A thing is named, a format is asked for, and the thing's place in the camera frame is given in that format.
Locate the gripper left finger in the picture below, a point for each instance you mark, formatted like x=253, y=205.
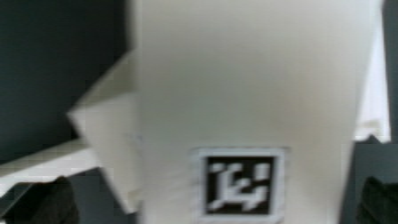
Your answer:
x=38, y=203

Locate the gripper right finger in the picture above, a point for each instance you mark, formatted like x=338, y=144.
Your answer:
x=378, y=208

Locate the white cabinet body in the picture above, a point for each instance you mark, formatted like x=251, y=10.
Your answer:
x=42, y=163

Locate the long white cabinet top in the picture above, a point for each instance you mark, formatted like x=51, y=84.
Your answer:
x=221, y=116

